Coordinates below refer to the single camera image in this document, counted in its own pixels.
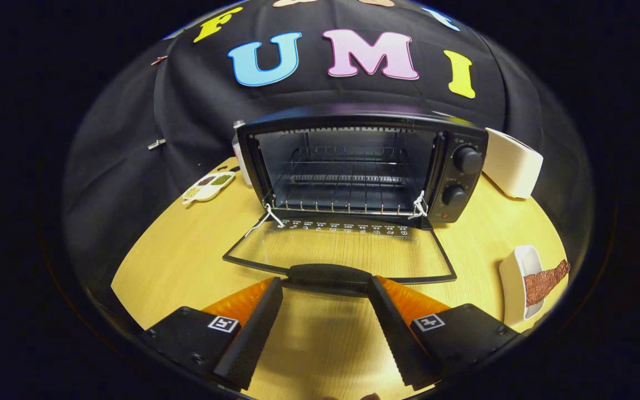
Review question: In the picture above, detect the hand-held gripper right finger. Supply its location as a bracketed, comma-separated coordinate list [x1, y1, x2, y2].
[367, 275, 522, 389]

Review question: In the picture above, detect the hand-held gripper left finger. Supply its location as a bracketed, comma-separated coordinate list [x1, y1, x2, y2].
[138, 277, 284, 391]

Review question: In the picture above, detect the red meat slice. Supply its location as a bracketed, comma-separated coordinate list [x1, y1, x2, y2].
[524, 259, 571, 307]

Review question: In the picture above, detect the black toaster oven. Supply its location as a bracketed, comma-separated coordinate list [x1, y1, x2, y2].
[223, 114, 489, 298]

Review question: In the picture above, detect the white bread toaster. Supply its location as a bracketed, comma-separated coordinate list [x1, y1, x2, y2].
[482, 128, 544, 199]

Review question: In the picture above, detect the white rectangular dish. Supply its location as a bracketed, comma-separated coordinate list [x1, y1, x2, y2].
[499, 245, 546, 326]

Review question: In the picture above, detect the white divided condiment dish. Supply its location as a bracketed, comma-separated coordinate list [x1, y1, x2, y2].
[182, 171, 236, 205]

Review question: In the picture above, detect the metal wire oven rack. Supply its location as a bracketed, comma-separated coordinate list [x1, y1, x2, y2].
[264, 146, 429, 217]

